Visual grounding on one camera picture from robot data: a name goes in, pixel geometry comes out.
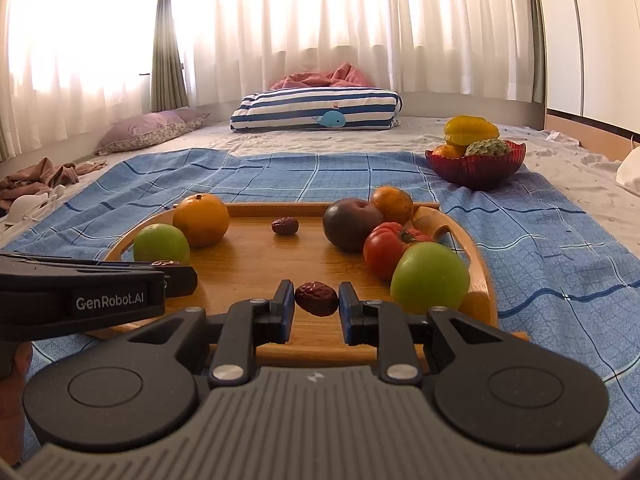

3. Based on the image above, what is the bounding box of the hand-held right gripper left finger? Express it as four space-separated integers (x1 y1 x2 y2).
107 280 296 387

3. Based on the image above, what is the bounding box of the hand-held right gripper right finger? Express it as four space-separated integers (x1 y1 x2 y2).
338 281 531 385

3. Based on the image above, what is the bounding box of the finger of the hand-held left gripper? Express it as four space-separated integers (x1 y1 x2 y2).
162 265 198 297

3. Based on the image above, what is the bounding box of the small green apple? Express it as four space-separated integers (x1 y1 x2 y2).
132 223 191 264

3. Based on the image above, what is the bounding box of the wooden tray with handles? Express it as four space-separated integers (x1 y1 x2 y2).
82 201 531 366

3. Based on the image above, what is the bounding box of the red ribbed tomato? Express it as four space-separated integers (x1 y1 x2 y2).
363 222 433 282

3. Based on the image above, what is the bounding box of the dark purple plum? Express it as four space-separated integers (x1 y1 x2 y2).
322 198 385 253

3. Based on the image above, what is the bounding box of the large green apple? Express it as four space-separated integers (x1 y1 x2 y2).
390 241 471 316

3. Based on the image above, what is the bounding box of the person's left hand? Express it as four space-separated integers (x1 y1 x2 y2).
0 344 34 467

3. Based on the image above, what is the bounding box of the orange with stem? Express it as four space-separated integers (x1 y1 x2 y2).
172 193 231 248

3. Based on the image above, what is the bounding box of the white face mask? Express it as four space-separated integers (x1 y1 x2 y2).
2 184 66 226

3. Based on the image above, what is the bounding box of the brown crumpled cloth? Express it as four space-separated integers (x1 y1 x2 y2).
0 156 108 211

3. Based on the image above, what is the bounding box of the brownish orange round fruit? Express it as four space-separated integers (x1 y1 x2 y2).
371 186 415 226

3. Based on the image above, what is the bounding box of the purple floral pillow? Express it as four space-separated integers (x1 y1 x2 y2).
93 108 211 156

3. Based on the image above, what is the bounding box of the red glass bowl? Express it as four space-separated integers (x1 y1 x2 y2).
425 140 527 191

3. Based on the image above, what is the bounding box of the blue white striped pillow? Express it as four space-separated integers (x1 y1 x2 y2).
230 86 405 133

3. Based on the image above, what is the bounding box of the blue checkered blanket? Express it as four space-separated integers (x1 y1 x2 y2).
0 147 640 471

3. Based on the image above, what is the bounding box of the green custard apple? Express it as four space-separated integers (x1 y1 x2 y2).
464 139 513 157

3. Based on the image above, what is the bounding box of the yellow starfruit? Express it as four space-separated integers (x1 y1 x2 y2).
444 115 501 147

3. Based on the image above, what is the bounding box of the olive green curtain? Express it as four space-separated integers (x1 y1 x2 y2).
150 0 190 113

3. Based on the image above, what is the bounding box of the pink crumpled blanket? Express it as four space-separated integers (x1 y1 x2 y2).
269 62 376 92

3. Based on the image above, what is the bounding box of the white sheer curtain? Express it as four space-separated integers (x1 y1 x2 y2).
0 0 166 161
172 0 548 111

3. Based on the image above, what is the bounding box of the white plastic bag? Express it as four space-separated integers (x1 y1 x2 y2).
616 147 640 191

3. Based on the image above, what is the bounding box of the white wardrobe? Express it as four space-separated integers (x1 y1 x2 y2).
530 0 640 136

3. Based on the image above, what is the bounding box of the wooden bed frame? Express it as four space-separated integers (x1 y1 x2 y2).
545 108 640 151

